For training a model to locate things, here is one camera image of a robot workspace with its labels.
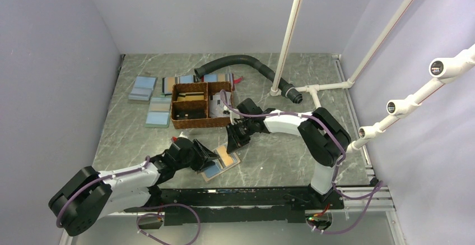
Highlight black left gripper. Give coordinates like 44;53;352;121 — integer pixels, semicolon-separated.
175;138;220;172

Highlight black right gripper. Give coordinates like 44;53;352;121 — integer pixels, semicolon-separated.
226;119;255;155

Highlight blue credit cards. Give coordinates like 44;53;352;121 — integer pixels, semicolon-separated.
202;146;239;180

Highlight tan leather card holder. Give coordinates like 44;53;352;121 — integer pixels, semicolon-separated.
200;145;242;183

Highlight gold credit card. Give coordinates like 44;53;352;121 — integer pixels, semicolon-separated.
215;145;238;168

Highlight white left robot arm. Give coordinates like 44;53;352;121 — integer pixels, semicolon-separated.
48;135;218;237

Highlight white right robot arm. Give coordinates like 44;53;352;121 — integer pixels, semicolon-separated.
226;98;351;209

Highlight grey cards in basket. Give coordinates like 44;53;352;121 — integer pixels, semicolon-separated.
209;92;230;118

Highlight row of cards behind basket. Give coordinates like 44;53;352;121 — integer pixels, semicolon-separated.
161;73;243;95

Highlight blue card stack far left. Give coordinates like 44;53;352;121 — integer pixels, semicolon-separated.
128;76;157;101

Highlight brown woven divided basket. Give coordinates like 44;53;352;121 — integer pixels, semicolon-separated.
171;81;232;129

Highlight black corrugated hose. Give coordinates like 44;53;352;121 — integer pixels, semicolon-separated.
194;55;303;104

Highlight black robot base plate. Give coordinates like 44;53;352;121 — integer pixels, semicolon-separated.
126;186;344;226

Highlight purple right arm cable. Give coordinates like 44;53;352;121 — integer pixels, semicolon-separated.
218;89;385;235

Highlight aluminium frame rail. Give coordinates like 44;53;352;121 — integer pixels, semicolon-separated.
59;189;403;245

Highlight white PVC pipe frame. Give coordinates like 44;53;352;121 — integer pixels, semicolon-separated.
270;0;474;152

